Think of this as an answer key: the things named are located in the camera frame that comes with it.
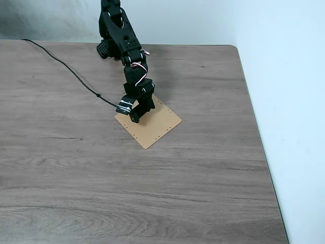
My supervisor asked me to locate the black camera cable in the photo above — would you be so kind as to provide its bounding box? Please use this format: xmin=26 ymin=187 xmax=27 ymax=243
xmin=21 ymin=38 xmax=120 ymax=108

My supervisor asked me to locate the white red servo wire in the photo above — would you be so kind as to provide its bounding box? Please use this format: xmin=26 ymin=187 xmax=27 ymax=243
xmin=131 ymin=50 xmax=151 ymax=87

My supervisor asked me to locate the tan square board with holes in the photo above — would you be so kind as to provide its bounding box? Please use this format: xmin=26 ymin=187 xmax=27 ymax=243
xmin=114 ymin=94 xmax=183 ymax=150

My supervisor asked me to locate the black gripper camera with mount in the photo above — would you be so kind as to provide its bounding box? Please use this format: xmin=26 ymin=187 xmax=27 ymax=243
xmin=115 ymin=94 xmax=140 ymax=115

